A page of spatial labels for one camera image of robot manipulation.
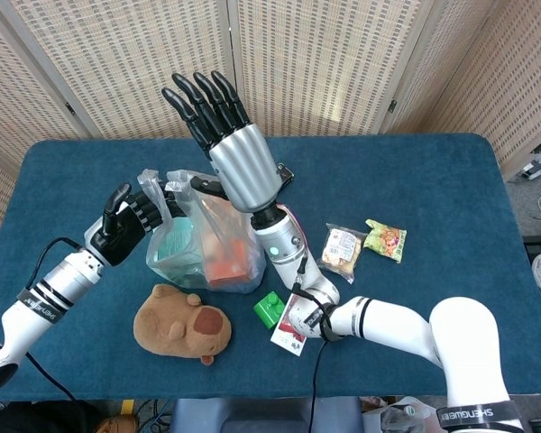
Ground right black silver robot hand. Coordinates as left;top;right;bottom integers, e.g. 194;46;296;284
160;70;285;215

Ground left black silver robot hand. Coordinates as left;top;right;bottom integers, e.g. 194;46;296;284
84;180;182;268

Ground clear plastic bag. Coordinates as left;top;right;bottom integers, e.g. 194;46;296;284
136;168;269;295

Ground teal cardboard box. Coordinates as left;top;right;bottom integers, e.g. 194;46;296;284
154;217;209;290

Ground orange cardboard box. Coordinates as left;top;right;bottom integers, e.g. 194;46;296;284
204;197;250;290

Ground crumpled floor plastic bag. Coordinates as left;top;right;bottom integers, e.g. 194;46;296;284
362;395;448;433

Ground brown capybara plush toy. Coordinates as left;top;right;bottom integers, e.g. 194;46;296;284
133;282;234;367

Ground clear-wrapped pastry snack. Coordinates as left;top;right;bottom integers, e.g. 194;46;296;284
312;222;369;285

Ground woven folding screen panel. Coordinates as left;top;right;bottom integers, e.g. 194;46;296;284
381;0;497;134
426;0;541;180
227;0;439;138
0;0;243;140
0;0;92;281

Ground green plastic building block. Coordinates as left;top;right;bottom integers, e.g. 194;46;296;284
252;291;286;331

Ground green snack packet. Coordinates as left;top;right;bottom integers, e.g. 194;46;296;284
362;218;408;265

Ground red white postcard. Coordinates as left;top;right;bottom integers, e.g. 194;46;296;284
270;292;309;357

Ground brown floor object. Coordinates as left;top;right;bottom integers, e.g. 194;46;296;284
102;407;141;433

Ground blue felt tablecloth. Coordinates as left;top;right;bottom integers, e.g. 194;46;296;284
0;132;536;402

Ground black fabric bundle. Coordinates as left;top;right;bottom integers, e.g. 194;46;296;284
0;398;105;433

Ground grey-blue robot torso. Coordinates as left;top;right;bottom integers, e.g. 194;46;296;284
170;396;364;433

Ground white electronics board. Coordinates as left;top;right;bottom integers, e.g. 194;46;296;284
516;141;541;181

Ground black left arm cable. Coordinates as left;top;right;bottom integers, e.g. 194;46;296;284
23;237;84;403

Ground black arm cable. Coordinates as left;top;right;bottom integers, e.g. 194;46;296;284
23;237;84;403
292;253;340;433

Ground blue floor cables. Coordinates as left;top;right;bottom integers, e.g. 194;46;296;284
136;398;178;433

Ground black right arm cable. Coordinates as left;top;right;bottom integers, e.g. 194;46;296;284
292;253;340;433

